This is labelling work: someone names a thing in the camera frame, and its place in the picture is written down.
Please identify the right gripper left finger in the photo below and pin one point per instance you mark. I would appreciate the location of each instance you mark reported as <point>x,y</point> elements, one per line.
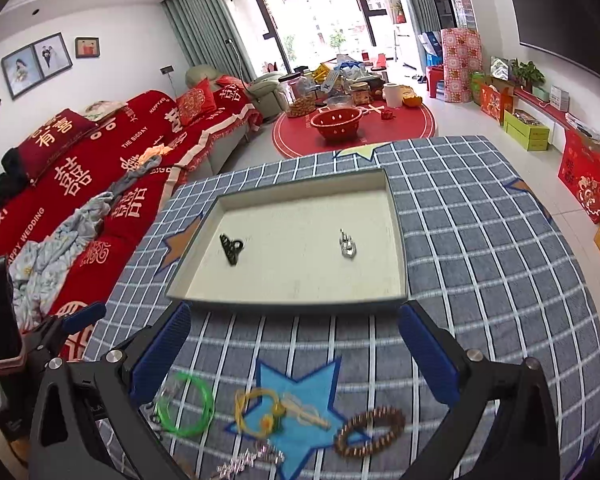
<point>65,440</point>

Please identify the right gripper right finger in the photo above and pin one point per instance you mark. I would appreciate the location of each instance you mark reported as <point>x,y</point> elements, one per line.
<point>522,442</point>

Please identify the green translucent bangle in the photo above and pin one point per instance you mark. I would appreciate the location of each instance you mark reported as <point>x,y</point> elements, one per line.
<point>184,405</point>

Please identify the grey-green jewelry tray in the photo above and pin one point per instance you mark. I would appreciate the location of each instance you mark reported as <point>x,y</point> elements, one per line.
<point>291,262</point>

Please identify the light blue floral blanket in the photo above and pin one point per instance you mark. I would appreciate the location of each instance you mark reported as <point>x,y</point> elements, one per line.
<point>40,269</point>

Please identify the red wedding sofa cover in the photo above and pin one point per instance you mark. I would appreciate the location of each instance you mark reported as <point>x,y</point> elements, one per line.
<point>77,155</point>

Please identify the black hair clip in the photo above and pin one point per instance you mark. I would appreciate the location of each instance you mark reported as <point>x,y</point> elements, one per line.
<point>231,249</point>

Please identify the red gift box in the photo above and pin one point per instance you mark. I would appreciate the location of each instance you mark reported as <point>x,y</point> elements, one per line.
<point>579,171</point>

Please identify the green gift box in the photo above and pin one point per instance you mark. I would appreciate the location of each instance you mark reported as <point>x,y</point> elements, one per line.
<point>531,134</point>

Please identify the double framed wedding photo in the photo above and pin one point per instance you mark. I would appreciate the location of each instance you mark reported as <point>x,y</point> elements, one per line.
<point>31,65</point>

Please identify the round red rug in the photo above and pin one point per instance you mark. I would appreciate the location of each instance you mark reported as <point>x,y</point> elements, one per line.
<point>295,137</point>

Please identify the small red framed picture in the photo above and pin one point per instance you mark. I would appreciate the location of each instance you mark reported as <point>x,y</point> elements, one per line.
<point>87,47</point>

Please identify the red embroidered cushion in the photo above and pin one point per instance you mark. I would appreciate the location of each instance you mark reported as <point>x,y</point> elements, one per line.
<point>197,102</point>

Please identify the red colander bowl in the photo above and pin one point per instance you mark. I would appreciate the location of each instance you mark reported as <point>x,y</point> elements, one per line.
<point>337,124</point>

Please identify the white cylindrical container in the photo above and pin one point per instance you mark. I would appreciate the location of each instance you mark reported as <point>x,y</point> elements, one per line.
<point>393,94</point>

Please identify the potted green plant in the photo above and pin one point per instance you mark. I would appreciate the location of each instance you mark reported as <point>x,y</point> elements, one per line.
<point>526,74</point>

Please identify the grey-green armchair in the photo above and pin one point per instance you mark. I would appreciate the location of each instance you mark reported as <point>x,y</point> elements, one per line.
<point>265,92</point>

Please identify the red floral wrapped box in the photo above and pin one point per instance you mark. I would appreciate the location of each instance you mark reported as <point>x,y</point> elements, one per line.
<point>462,56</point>

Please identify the green curtain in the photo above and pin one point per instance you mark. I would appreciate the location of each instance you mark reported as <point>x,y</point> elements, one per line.
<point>207,34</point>

